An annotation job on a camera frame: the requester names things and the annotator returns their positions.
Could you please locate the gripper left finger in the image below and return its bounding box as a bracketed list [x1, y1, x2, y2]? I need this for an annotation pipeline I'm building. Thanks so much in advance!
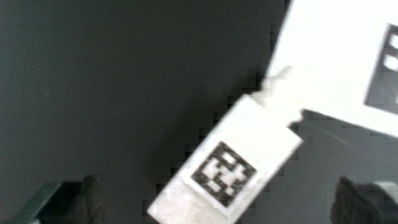
[6, 175, 105, 224]

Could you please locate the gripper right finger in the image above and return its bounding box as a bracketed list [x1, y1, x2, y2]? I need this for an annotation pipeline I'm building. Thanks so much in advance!
[331, 177, 398, 224]

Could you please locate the white table leg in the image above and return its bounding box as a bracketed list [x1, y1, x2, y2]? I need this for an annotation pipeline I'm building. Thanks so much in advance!
[146, 64, 306, 224]

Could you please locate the white sheet with tags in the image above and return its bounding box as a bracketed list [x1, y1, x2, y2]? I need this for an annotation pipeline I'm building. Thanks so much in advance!
[267, 0, 398, 137]

